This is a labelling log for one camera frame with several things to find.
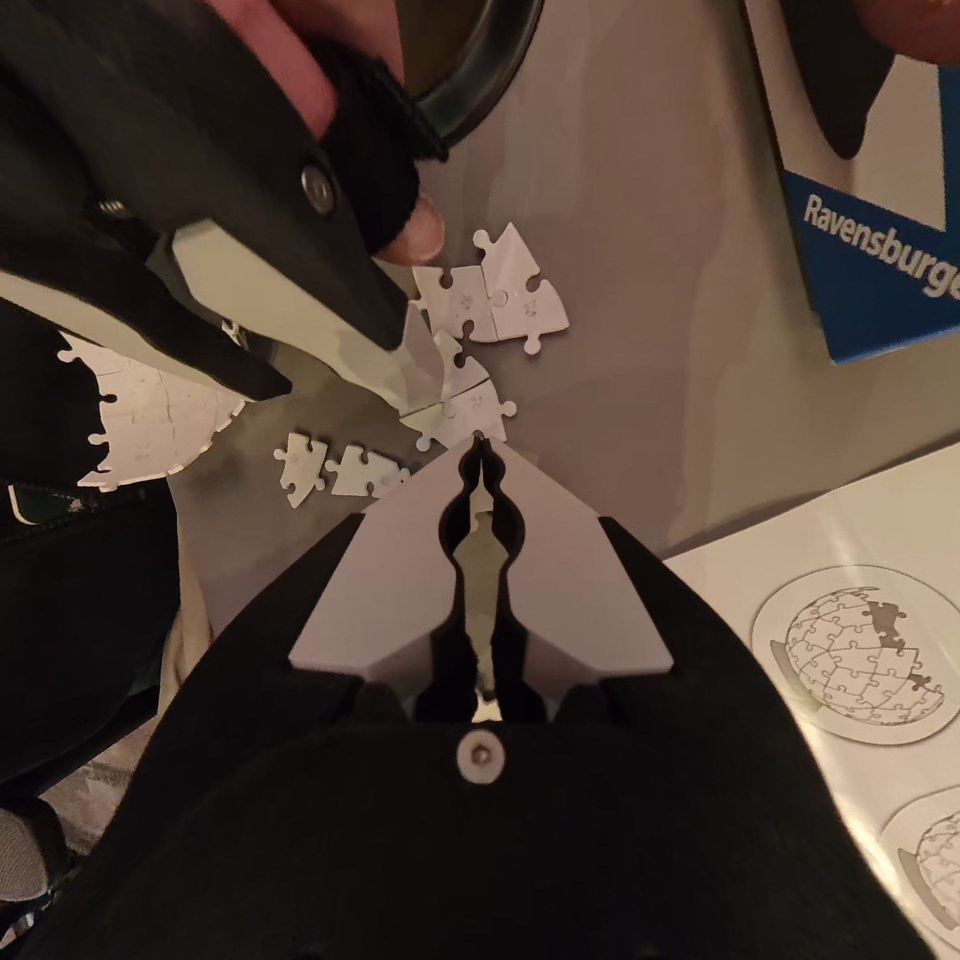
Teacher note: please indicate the person's left hand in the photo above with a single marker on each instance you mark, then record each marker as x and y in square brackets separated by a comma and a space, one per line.
[300, 30]

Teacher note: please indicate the white printed instruction sheet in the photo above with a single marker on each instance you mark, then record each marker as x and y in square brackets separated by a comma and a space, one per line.
[825, 540]

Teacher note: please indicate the partly built white puzzle ball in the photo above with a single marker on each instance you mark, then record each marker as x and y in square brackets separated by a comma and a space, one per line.
[150, 420]

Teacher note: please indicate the person's dark clothing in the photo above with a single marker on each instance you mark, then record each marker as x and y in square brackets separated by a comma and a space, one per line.
[75, 615]

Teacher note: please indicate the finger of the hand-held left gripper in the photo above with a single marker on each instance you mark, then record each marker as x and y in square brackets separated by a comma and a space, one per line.
[262, 292]

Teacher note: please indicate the white puzzle piece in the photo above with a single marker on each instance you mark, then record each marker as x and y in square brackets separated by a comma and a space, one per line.
[301, 469]
[459, 364]
[367, 472]
[450, 300]
[529, 315]
[511, 255]
[472, 412]

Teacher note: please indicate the blue and white puzzle box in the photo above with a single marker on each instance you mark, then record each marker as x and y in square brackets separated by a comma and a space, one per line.
[862, 300]

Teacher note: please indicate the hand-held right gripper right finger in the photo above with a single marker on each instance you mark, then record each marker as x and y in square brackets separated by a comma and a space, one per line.
[585, 592]

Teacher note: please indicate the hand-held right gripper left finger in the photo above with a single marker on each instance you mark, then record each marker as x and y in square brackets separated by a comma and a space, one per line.
[375, 592]

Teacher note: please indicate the dark round bowl rim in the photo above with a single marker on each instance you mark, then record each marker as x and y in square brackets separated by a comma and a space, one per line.
[510, 52]

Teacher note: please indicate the grey shoe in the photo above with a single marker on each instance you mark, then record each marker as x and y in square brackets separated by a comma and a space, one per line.
[26, 851]

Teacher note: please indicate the beige cloth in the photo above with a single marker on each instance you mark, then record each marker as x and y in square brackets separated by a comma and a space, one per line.
[191, 645]

